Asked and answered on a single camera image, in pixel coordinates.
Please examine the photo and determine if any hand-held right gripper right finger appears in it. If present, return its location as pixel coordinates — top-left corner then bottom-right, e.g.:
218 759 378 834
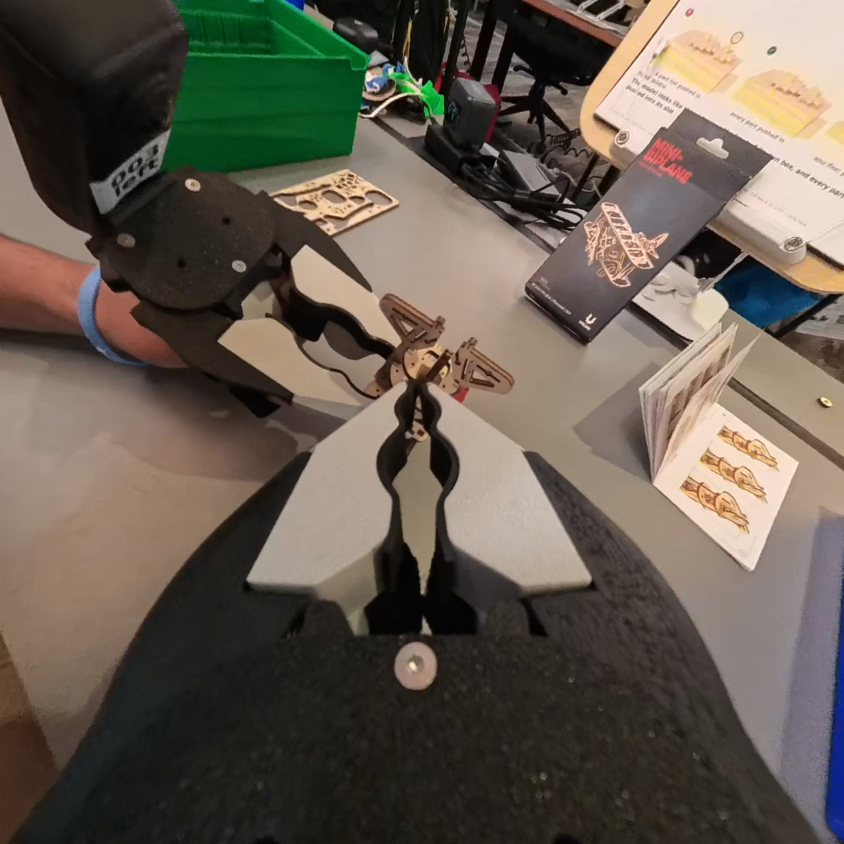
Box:
412 382 594 637

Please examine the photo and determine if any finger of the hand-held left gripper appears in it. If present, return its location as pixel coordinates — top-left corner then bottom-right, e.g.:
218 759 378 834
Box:
280 245 403 353
216 315 386 404

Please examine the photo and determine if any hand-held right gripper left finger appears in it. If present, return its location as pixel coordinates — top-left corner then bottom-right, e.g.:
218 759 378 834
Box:
245 381 423 637

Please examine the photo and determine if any wooden biplane model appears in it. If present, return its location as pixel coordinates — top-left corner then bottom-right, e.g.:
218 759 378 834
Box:
359 293 515 443

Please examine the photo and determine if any person's left forearm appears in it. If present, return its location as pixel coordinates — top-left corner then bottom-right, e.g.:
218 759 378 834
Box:
0 232 103 334

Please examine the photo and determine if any laser-cut wooden parts sheet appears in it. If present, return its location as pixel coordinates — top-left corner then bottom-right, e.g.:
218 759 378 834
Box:
269 169 401 237

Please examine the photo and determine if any person's left hand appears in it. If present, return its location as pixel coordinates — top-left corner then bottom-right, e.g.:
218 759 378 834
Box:
99 300 189 369

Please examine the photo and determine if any blue wristband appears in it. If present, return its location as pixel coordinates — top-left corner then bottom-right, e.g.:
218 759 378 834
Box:
77 267 149 367

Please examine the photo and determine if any black power strip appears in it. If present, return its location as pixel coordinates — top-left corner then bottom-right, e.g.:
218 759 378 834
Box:
422 125 502 174

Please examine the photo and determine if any green plastic bin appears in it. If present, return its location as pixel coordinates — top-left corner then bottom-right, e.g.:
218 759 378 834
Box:
161 0 370 174

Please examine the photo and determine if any folded instruction booklet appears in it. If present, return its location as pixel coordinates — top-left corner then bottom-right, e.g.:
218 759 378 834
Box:
638 322 800 572

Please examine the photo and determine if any grey power adapter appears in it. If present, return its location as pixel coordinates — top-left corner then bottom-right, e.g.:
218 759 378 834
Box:
498 150 561 192

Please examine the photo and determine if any grey battery charger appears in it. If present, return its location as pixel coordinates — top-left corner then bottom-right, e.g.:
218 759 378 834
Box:
443 76 500 149

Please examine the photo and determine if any black biplane package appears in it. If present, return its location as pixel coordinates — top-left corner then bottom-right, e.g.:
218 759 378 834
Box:
525 109 774 345

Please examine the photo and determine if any white stand base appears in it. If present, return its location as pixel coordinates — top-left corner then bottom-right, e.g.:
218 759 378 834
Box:
633 264 729 344

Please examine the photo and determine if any black office chair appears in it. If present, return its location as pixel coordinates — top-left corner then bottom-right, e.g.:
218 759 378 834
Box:
501 13 594 153

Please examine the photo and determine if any blue flat object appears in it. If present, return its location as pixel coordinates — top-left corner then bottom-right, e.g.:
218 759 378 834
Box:
824 514 844 822

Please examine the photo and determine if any printed instruction board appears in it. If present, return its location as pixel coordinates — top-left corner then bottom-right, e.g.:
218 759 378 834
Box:
580 0 844 294

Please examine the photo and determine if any black cable bundle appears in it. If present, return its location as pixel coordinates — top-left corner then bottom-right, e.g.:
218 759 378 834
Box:
462 161 588 232

